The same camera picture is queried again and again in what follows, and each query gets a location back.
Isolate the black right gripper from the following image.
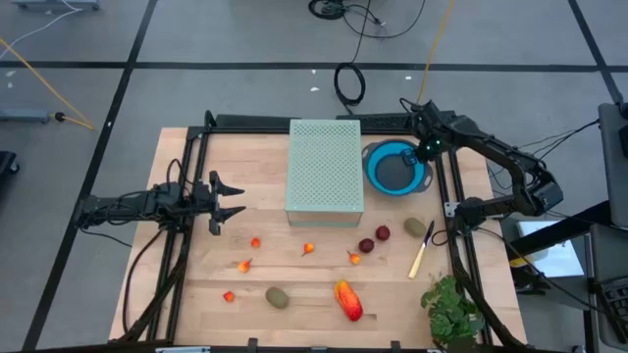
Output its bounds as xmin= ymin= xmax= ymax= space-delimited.
xmin=401 ymin=122 xmax=445 ymax=168

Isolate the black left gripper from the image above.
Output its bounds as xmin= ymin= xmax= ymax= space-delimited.
xmin=188 ymin=170 xmax=247 ymax=236

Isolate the blue collapsible colander bowl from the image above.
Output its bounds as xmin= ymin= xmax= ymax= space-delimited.
xmin=361 ymin=138 xmax=435 ymax=197

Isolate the brown kiwi fruit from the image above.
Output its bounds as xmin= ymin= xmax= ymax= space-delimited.
xmin=403 ymin=217 xmax=428 ymax=239
xmin=265 ymin=286 xmax=290 ymax=310

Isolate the red orange mango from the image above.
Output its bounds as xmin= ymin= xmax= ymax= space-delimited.
xmin=334 ymin=278 xmax=365 ymax=323

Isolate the black perforated tray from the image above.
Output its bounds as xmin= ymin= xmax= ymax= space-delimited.
xmin=337 ymin=111 xmax=418 ymax=132

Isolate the pale green perforated box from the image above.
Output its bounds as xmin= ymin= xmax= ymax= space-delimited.
xmin=285 ymin=119 xmax=366 ymax=228

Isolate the green leafy herb bunch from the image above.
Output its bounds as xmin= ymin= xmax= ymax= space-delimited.
xmin=420 ymin=275 xmax=487 ymax=353

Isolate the white panel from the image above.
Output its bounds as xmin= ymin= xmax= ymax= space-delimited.
xmin=514 ymin=219 xmax=586 ymax=279

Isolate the black diagonal beam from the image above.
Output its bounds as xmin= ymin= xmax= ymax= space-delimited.
xmin=504 ymin=199 xmax=613 ymax=256

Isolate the grey cabinet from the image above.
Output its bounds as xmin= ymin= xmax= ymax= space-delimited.
xmin=597 ymin=101 xmax=628 ymax=229

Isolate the grey stand foot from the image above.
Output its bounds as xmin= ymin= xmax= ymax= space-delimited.
xmin=12 ymin=0 xmax=102 ymax=12
xmin=0 ymin=108 xmax=53 ymax=124

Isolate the grey desk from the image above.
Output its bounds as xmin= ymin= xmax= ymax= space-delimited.
xmin=586 ymin=223 xmax=628 ymax=352

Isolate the black caster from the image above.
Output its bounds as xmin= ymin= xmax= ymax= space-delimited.
xmin=0 ymin=150 xmax=21 ymax=177

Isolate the black keyboard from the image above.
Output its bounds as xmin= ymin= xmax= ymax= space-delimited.
xmin=599 ymin=277 xmax=628 ymax=323

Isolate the black left wrist camera cable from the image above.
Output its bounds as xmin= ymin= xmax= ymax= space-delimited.
xmin=165 ymin=157 xmax=186 ymax=190

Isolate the black coiled cable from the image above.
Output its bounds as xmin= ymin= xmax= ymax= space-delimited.
xmin=334 ymin=0 xmax=375 ymax=108

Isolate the knife with wooden handle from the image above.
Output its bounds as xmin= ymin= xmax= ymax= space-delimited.
xmin=407 ymin=220 xmax=437 ymax=280

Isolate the black cable bundle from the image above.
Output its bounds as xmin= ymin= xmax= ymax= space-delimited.
xmin=307 ymin=0 xmax=428 ymax=40

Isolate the yellow cable with black plug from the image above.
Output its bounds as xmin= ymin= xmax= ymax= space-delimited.
xmin=0 ymin=37 xmax=95 ymax=131

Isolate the white cable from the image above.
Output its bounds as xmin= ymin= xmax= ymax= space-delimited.
xmin=0 ymin=0 xmax=83 ymax=48

